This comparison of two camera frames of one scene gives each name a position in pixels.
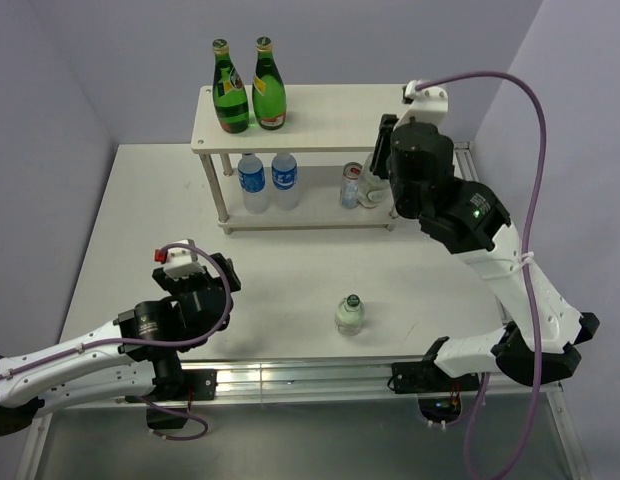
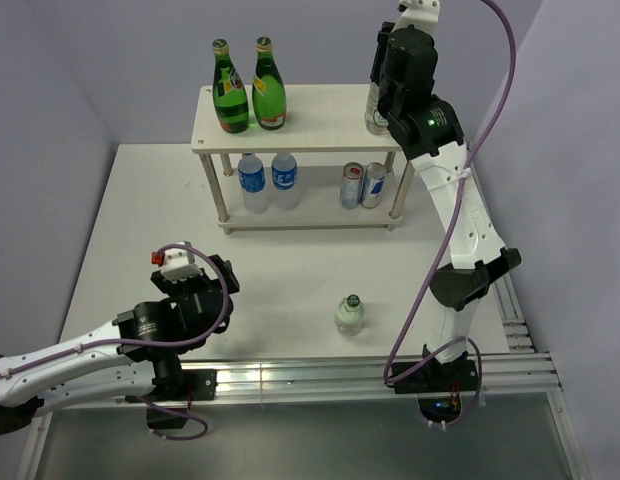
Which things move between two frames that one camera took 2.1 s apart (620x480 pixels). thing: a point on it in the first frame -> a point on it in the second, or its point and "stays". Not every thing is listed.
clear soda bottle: [373, 191] -> [372, 107]
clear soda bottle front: [349, 315] stays
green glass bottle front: [268, 88] stays
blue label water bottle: [251, 176] stays
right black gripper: [383, 144] -> [380, 50]
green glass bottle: [230, 92] stays
